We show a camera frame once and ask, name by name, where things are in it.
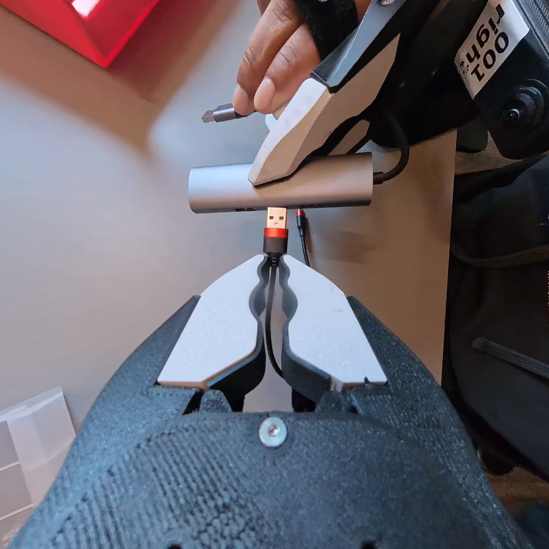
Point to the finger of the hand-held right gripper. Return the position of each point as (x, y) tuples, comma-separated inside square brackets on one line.
[(296, 128), (377, 25)]

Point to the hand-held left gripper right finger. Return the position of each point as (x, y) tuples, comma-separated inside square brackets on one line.
[(330, 330)]

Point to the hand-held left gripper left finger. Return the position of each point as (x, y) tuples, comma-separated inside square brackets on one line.
[(210, 326)]

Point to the person's right hand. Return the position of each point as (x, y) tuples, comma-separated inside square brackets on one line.
[(274, 51)]

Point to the large red storage bin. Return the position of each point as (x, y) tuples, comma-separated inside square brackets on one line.
[(85, 25)]

